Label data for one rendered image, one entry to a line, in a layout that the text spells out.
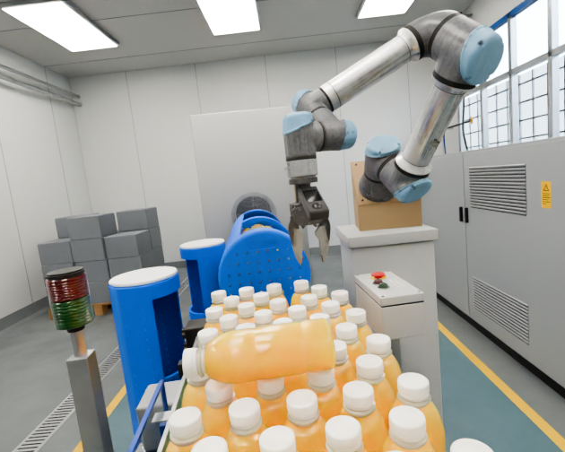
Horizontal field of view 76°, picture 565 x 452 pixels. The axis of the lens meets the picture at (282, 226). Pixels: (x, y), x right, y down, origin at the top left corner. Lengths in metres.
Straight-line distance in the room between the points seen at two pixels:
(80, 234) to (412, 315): 4.31
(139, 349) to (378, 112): 5.54
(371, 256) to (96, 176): 6.05
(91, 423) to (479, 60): 1.12
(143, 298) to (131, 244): 3.04
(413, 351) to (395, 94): 5.45
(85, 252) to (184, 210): 2.16
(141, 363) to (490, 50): 1.55
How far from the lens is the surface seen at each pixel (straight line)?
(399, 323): 0.87
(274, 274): 1.11
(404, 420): 0.47
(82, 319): 0.75
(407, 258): 1.38
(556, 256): 2.41
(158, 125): 6.59
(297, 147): 0.86
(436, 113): 1.11
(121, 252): 4.64
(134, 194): 6.70
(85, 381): 0.80
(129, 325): 1.61
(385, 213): 1.43
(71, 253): 4.93
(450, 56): 1.05
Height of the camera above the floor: 1.38
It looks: 7 degrees down
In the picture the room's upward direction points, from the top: 6 degrees counter-clockwise
